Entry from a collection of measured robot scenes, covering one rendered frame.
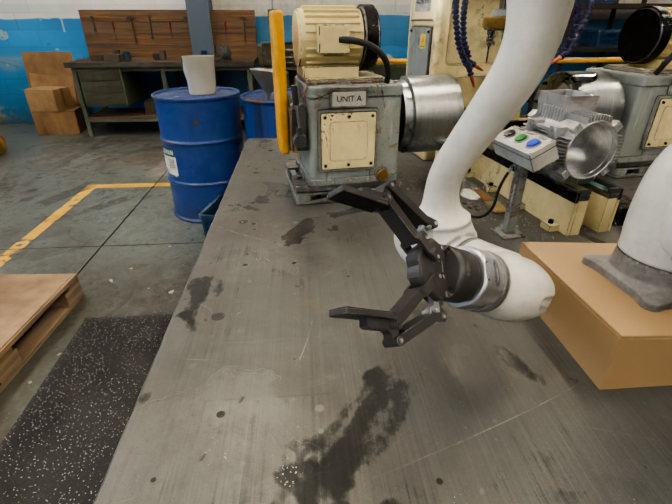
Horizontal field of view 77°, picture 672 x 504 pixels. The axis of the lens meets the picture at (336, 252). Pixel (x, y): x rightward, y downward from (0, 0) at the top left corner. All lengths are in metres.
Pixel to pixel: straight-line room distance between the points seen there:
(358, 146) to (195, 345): 0.80
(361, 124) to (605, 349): 0.89
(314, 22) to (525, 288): 0.97
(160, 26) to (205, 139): 3.69
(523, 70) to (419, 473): 0.52
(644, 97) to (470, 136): 1.30
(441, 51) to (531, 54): 1.25
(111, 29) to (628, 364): 6.62
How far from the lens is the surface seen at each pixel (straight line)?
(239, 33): 6.46
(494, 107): 0.61
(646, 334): 0.81
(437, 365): 0.79
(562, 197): 1.34
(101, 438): 1.86
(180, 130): 3.12
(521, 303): 0.67
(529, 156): 1.11
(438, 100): 1.46
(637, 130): 1.92
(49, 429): 1.98
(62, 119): 6.73
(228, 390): 0.75
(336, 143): 1.34
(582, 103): 1.40
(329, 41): 1.33
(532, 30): 0.57
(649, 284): 0.91
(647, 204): 0.88
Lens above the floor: 1.33
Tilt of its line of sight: 29 degrees down
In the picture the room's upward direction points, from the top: straight up
